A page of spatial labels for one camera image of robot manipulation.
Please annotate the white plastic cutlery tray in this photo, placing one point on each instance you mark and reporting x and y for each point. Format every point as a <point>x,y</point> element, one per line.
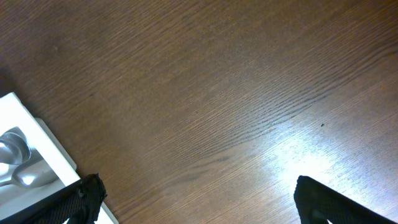
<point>15,118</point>

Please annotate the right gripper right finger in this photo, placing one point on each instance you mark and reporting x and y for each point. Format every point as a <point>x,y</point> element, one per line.
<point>317,203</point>

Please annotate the steel tablespoon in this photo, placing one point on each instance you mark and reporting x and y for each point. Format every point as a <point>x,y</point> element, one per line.
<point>14,150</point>
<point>32,174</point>

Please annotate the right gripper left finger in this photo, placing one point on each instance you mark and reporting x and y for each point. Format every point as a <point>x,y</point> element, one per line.
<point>77,203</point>

